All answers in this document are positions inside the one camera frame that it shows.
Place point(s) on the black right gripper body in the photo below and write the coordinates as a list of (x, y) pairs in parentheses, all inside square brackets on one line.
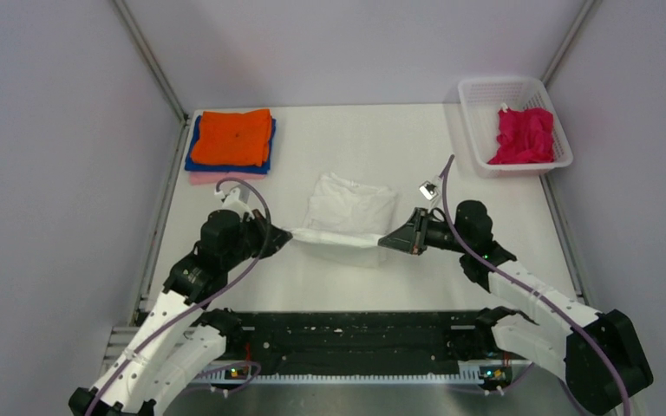
[(426, 231)]

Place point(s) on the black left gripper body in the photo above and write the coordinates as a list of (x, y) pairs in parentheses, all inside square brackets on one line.
[(253, 240)]

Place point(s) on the white printed t shirt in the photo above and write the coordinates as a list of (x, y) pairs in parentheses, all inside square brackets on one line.
[(346, 213)]

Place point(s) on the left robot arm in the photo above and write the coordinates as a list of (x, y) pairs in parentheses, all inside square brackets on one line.
[(152, 371)]

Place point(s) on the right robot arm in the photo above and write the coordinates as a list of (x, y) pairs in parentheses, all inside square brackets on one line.
[(598, 356)]

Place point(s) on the folded pink t shirt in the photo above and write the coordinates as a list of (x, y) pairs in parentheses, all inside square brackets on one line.
[(207, 178)]

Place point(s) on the folded blue t shirt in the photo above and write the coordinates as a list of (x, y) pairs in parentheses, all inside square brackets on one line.
[(192, 166)]

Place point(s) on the folded orange t shirt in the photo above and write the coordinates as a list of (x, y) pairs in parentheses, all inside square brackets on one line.
[(233, 139)]

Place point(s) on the crumpled red t shirt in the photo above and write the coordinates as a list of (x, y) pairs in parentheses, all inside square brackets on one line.
[(525, 137)]

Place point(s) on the white plastic laundry basket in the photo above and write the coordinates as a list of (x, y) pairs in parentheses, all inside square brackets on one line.
[(481, 100)]

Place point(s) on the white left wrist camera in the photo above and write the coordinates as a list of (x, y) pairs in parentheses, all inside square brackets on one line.
[(235, 200)]

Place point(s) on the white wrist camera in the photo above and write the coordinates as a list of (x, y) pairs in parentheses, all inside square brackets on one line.
[(235, 200), (431, 189)]

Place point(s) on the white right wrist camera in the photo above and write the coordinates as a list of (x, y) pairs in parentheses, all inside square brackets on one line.
[(431, 189)]

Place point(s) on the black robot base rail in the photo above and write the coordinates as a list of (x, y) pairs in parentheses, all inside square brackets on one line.
[(359, 343)]

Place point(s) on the white slotted cable duct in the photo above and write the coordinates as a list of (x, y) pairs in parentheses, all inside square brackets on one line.
[(469, 375)]

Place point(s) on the right metal frame post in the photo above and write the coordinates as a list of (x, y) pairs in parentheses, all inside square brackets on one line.
[(585, 13)]

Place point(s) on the metal frame post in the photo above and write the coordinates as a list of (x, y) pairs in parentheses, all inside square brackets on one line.
[(146, 54), (585, 13)]

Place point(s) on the left metal frame post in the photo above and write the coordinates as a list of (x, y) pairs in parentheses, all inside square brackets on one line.
[(146, 54)]

